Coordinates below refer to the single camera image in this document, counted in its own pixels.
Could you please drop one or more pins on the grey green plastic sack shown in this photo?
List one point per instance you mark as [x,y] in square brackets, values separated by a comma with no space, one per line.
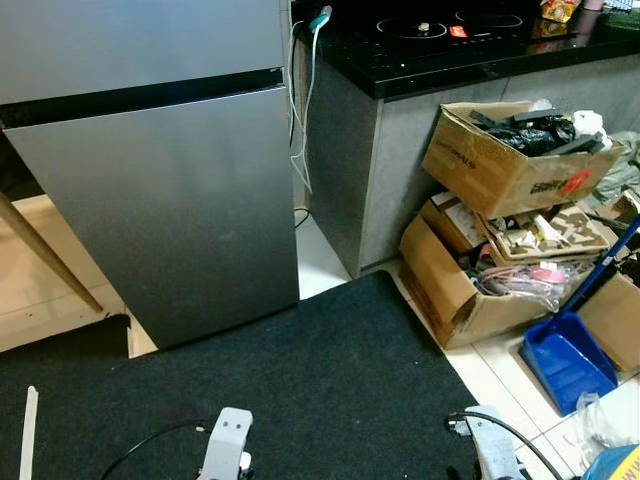
[625,165]

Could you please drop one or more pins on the shallow cardboard tray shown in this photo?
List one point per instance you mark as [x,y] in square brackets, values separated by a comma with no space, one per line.
[545,235]

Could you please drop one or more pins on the teal plug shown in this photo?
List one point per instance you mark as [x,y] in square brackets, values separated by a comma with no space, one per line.
[320,17]

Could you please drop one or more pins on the grey fridge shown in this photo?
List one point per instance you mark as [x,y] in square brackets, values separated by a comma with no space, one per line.
[140,40]

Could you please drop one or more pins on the white crumpled cloth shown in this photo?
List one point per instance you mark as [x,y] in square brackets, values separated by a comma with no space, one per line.
[590,122]

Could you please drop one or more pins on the pink plastic cup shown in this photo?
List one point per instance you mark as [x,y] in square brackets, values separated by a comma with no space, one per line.
[592,4]

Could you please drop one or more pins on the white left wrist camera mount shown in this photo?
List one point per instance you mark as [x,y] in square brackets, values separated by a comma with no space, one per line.
[225,440]

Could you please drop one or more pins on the large open cardboard box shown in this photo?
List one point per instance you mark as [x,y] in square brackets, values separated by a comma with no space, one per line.
[445,290]

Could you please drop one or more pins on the small printed cardboard box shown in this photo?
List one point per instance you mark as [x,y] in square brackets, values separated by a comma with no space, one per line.
[452,218]

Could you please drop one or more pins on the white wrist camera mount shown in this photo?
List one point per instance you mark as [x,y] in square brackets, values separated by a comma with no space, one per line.
[492,445]
[225,440]

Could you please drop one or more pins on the black induction hob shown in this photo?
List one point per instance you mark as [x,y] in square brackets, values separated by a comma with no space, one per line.
[450,25]

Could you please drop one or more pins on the clear crumpled plastic bag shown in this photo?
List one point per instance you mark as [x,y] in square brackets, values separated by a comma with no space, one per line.
[600,425]

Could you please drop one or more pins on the grey fridge lower door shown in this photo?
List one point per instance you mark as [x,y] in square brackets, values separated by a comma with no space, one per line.
[170,210]

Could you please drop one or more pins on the cardboard box with red logo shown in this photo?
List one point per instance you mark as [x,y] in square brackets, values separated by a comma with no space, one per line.
[490,170]

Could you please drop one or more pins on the long white tape strip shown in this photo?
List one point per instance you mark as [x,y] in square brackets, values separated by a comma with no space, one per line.
[28,430]

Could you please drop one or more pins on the yellow snack bag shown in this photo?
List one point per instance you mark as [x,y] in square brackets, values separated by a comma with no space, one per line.
[558,10]

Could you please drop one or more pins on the black plastic bag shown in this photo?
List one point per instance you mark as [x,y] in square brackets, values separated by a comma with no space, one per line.
[530,135]

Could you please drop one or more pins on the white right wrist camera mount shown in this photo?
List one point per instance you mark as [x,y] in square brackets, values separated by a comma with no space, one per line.
[492,445]

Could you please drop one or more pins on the large dark floor mat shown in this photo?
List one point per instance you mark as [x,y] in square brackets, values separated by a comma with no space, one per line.
[300,380]

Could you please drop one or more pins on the clear bag with pink item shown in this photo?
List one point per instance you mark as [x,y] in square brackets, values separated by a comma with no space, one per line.
[535,280]

